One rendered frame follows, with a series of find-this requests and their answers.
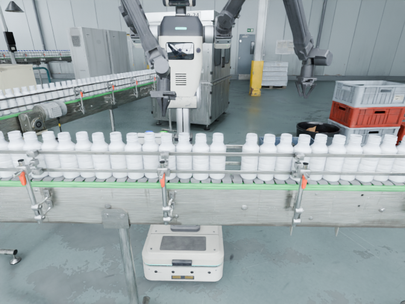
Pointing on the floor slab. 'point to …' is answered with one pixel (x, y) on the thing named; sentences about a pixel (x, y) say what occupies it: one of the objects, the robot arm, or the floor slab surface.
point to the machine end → (217, 81)
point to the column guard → (256, 78)
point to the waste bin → (317, 129)
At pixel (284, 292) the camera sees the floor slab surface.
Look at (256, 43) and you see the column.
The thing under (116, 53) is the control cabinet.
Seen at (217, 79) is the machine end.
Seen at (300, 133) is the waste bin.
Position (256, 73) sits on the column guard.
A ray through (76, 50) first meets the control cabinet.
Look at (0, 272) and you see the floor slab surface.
